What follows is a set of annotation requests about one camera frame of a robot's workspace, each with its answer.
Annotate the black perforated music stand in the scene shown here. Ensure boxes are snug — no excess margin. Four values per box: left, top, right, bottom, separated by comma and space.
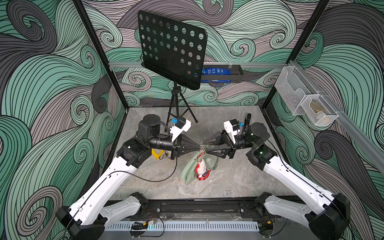
137, 10, 208, 123

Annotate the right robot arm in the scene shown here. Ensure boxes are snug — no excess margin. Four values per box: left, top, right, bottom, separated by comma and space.
204, 120, 351, 240

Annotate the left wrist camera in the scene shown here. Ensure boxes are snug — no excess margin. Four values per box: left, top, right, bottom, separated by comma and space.
170, 117, 191, 142

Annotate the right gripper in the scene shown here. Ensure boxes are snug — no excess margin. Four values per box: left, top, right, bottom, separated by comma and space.
205, 129, 256, 158

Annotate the blue snack package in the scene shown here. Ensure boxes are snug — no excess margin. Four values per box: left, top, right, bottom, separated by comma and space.
202, 68, 232, 76

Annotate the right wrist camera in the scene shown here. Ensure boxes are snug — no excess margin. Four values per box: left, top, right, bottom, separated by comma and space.
224, 119, 244, 144

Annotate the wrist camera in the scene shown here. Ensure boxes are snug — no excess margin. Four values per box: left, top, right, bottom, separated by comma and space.
170, 117, 191, 142
224, 119, 244, 144

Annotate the black wall tray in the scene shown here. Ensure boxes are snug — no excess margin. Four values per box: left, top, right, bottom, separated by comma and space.
201, 64, 244, 83

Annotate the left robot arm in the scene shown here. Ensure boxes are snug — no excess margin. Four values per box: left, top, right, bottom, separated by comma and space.
56, 114, 200, 240

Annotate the large clear wall bin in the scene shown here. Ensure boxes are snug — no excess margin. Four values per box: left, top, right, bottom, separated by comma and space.
275, 66, 316, 116

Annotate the green fabric bag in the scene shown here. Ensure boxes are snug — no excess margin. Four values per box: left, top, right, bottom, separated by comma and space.
181, 145, 219, 185

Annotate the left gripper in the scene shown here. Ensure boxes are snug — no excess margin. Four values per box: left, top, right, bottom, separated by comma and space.
145, 135, 197, 161

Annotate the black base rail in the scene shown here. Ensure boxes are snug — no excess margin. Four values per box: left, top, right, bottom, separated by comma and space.
147, 197, 274, 219

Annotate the small clear wall bin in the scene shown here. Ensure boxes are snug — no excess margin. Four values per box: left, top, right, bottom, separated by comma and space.
301, 94, 339, 127

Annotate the white perforated cable duct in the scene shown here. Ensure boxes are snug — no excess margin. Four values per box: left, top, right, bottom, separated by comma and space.
104, 221, 260, 232

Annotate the yellow plastic triangle frame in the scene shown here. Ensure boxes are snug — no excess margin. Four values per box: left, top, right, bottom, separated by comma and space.
152, 149, 167, 160

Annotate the red white plush keychain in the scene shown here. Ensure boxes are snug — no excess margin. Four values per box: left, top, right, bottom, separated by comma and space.
195, 153, 211, 181

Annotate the black stapler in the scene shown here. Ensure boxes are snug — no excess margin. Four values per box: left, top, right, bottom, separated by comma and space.
244, 114, 252, 128

